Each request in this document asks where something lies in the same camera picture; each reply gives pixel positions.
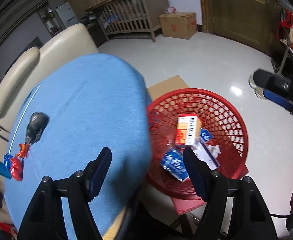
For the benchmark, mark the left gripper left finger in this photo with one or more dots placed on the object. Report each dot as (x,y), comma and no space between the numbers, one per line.
(95,173)

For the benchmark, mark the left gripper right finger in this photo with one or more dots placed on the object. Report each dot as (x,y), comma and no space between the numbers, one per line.
(198,172)

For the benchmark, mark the white paper ball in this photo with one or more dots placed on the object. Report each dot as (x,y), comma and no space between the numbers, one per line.
(214,150)

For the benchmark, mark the blue milk carton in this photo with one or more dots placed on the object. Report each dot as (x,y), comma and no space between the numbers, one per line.
(172,162)

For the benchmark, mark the red white medicine box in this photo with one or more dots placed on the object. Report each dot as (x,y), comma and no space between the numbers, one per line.
(188,131)

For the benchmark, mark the black plastic bag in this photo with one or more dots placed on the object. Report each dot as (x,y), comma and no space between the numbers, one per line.
(36,126)

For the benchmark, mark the red plastic bag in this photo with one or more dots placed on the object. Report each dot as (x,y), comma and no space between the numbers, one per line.
(16,168)

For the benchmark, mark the clear plastic container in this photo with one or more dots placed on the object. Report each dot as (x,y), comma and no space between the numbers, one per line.
(202,151)

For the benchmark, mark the white slipper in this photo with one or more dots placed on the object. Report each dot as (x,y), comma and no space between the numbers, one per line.
(259,93)
(252,83)

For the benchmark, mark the blue tablecloth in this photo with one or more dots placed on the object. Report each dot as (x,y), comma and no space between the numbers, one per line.
(94,101)

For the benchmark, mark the orange wrapper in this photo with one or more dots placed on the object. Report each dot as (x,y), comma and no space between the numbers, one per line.
(23,152)

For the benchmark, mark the blue plastic bag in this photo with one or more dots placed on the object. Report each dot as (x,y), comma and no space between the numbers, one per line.
(7,161)

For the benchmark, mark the flat cardboard sheet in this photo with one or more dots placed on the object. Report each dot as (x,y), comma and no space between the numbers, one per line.
(168,85)

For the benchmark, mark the wooden door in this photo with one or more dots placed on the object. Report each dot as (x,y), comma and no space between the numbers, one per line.
(250,22)

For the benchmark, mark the cream leather sofa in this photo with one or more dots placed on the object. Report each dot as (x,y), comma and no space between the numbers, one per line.
(33,66)

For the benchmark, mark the brown cardboard box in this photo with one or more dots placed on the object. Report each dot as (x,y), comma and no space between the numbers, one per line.
(178,24)

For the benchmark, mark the white refrigerator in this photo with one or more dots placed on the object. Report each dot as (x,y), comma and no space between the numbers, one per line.
(67,15)

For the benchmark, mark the wooden baby crib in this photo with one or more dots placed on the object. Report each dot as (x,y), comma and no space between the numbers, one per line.
(117,17)

